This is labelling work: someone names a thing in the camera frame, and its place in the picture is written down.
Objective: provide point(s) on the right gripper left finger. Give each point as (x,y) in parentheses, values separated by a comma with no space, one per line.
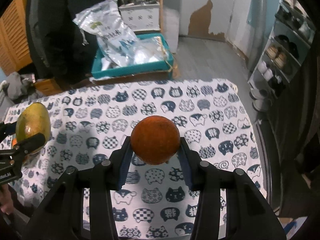
(79,205)

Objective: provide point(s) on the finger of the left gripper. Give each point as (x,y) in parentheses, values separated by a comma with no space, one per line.
(32,144)
(7,129)

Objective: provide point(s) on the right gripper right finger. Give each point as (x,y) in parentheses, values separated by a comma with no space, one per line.
(249,215)

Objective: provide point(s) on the yellow mango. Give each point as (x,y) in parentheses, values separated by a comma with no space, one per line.
(34,119)

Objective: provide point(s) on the left hand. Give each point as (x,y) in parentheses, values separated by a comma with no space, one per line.
(7,205)

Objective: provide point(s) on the grey clothes pile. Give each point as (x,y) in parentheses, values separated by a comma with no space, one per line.
(18,88)

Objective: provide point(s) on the cat pattern tablecloth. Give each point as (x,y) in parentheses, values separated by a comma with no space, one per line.
(88,124)

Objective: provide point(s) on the wooden louvered wardrobe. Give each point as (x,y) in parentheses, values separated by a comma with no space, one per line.
(15,53)

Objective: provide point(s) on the black hanging coat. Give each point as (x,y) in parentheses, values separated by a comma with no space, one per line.
(57,47)

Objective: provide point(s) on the white printed rice bag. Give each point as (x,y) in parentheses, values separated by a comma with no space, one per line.
(113,35)

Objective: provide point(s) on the shoe rack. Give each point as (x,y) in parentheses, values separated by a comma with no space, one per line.
(283,54)

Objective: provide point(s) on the teal cardboard box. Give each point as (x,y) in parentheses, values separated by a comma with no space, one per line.
(104,67)

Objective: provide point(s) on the clear plastic bag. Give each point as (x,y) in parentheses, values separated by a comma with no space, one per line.
(149,50)

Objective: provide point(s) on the white patterned drawer box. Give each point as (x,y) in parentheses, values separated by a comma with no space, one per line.
(141,17)

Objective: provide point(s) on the silver vertical pipe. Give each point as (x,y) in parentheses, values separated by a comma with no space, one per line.
(258,13)

